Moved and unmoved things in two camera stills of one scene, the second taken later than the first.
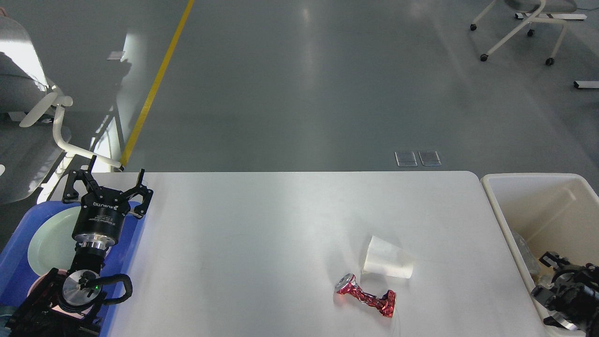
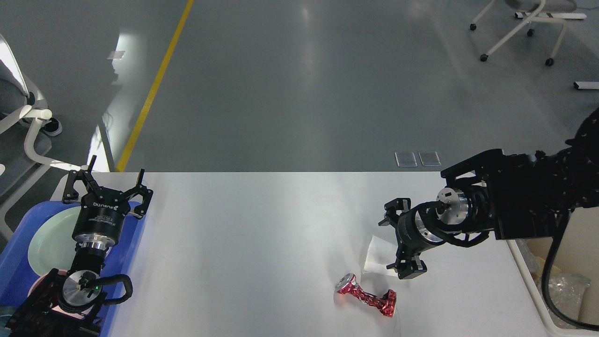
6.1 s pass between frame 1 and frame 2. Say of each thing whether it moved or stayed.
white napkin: stayed
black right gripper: moved
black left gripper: stayed
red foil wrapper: stayed
